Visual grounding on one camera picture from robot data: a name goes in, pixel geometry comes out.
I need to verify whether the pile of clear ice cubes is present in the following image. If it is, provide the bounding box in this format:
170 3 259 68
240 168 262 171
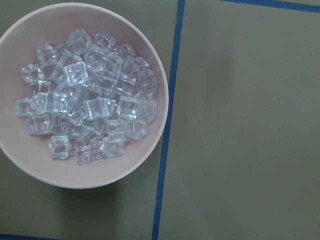
15 28 159 165

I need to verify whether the pink bowl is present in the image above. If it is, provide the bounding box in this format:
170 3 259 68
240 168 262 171
0 2 169 189

